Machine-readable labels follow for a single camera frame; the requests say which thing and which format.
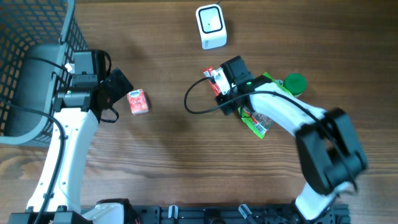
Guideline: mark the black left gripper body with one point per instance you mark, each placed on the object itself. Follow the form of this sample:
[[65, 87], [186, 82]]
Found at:
[[117, 88]]

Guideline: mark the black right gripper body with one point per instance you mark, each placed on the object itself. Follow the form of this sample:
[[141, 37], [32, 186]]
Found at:
[[227, 101]]

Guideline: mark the green clear snack bag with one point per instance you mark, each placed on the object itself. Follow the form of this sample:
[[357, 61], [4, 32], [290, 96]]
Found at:
[[259, 124]]

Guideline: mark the red stick sachet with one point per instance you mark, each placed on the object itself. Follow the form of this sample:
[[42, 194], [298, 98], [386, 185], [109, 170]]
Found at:
[[211, 73]]

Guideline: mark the green-lid seasoning jar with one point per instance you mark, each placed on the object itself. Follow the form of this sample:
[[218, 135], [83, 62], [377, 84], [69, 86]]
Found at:
[[294, 83]]

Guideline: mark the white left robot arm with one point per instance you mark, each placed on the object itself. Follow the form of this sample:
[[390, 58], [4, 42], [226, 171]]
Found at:
[[92, 88]]

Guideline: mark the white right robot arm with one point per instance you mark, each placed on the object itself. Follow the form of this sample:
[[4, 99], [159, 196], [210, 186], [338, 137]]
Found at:
[[331, 156]]

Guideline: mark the white barcode scanner box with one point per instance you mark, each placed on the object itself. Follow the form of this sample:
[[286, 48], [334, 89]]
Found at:
[[211, 26]]

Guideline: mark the red tissue pack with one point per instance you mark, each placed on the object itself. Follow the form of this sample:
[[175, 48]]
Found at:
[[137, 101]]

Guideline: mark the grey plastic mesh basket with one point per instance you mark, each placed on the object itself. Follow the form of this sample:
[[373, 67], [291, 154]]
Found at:
[[38, 38]]

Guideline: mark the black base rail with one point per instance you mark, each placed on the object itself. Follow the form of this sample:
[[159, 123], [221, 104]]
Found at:
[[268, 214]]

